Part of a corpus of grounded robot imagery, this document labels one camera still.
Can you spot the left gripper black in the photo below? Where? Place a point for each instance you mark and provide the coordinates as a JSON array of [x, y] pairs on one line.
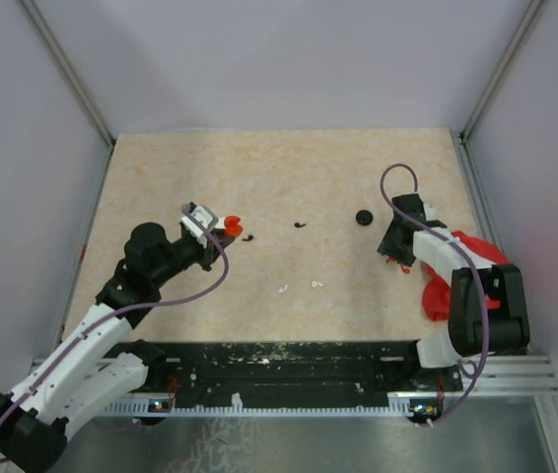
[[206, 257]]

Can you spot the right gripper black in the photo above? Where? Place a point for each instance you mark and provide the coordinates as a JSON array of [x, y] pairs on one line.
[[387, 246]]

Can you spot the orange earbud charging case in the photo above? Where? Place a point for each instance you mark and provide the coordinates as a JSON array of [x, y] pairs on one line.
[[232, 226]]

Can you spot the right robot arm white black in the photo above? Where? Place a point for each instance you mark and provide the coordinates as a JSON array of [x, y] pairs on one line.
[[486, 307]]

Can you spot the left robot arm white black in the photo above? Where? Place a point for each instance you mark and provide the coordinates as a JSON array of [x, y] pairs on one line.
[[40, 414]]

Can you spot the red cloth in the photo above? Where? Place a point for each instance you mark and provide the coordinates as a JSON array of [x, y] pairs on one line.
[[437, 293]]

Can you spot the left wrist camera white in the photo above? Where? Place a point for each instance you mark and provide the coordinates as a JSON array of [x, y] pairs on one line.
[[198, 221]]

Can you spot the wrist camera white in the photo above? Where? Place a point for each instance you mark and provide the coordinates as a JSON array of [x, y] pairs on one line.
[[198, 221], [431, 217]]

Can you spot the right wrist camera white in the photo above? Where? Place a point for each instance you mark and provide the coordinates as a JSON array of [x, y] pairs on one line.
[[431, 217]]

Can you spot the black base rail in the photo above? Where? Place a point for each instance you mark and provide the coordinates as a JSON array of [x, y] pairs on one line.
[[294, 374]]

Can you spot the white cable duct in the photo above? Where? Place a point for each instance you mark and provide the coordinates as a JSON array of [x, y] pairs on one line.
[[146, 407]]

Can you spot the left aluminium frame post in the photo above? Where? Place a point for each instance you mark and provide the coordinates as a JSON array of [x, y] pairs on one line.
[[67, 70]]

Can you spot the aluminium frame post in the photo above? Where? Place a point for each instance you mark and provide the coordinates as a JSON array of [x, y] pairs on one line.
[[67, 70], [524, 29]]

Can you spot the right aluminium frame post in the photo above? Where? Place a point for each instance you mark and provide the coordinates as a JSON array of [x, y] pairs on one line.
[[524, 29]]

